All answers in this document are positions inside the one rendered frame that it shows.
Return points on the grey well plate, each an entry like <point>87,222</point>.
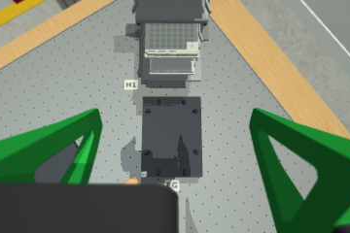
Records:
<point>160,66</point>

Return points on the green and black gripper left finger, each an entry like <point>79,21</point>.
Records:
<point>21,155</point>

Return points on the grey plate hotel rack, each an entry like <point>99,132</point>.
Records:
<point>171,11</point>

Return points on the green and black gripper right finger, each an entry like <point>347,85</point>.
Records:
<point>327,205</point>

